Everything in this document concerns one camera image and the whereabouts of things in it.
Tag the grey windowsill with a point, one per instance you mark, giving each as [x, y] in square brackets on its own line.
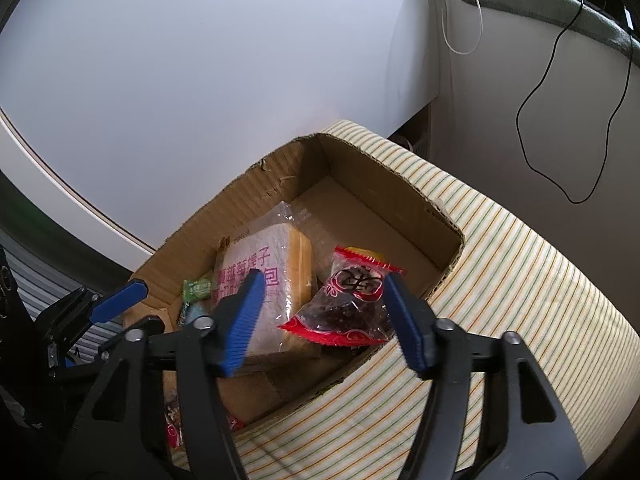
[525, 6]

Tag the small white plug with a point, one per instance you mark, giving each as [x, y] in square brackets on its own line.
[628, 19]

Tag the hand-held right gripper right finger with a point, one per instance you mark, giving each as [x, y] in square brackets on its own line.
[406, 322]

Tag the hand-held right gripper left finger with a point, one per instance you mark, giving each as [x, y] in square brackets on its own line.
[245, 322]

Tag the grey ribbed panel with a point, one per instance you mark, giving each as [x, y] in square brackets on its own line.
[30, 272]

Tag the red and pink snack packet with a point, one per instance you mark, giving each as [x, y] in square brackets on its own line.
[172, 430]

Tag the striped yellow cloth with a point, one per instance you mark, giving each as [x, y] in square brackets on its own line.
[525, 285]

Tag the sliced bread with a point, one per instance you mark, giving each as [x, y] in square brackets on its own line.
[285, 270]

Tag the red packet of dried dates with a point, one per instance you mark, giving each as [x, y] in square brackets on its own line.
[345, 305]

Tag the brown cardboard box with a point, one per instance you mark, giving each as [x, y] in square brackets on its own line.
[390, 210]

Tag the white wardrobe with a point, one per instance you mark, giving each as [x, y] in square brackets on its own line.
[225, 60]

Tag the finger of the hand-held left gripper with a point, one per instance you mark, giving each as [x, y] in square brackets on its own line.
[117, 300]
[107, 352]

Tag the light green snack packet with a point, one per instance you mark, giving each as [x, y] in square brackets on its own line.
[197, 287]

